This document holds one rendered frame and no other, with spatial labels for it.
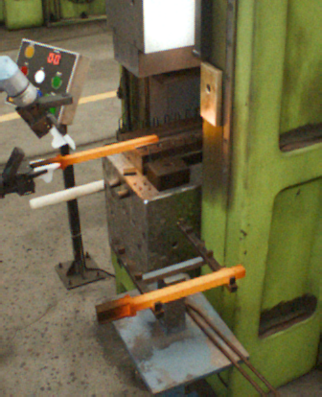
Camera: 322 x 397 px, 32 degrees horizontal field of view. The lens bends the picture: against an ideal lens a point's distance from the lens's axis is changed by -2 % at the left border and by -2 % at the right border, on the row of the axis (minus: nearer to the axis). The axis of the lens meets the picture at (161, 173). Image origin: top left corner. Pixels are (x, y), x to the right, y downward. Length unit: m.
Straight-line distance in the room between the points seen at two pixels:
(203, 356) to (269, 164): 0.57
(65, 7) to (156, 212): 5.14
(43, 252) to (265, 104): 1.88
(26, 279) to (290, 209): 1.55
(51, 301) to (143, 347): 1.22
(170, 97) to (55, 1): 4.69
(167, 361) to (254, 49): 0.88
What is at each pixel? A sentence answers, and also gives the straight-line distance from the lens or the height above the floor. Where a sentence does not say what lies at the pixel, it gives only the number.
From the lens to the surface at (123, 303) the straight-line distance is 1.42.
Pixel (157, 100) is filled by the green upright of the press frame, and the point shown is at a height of 1.05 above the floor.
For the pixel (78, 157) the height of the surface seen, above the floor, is 1.01.
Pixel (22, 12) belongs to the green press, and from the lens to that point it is 6.83.
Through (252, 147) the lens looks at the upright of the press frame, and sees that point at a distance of 1.60.
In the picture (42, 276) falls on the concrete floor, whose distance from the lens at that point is 3.00.
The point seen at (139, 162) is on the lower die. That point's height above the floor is 0.96.
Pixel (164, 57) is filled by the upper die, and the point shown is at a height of 1.32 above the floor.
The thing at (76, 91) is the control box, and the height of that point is 1.05.
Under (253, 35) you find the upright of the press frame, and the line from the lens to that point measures 1.48.
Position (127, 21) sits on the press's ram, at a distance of 1.81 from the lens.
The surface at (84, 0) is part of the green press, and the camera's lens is 6.83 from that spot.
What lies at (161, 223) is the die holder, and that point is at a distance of 1.92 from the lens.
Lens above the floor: 1.95
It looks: 32 degrees down
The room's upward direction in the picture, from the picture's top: 1 degrees counter-clockwise
